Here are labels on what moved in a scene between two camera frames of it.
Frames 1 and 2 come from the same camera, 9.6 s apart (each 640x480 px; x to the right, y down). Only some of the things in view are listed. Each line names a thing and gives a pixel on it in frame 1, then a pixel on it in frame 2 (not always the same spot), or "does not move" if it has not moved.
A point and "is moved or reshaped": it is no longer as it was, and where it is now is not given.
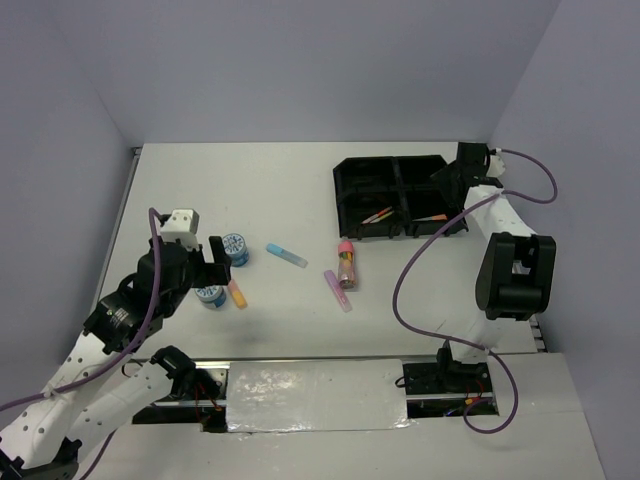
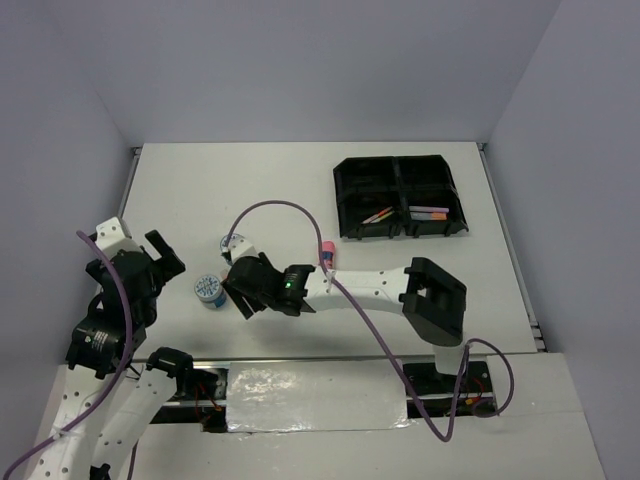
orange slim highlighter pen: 375,216 does not move
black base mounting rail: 445,388 does not move
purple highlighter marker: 338,291 is moved or reshaped
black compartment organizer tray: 386,197 does not move
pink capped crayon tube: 346,265 -> 328,253
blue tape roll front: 213,295 does not move
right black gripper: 442,177 -> 237,296
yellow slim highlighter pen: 382,217 does not move
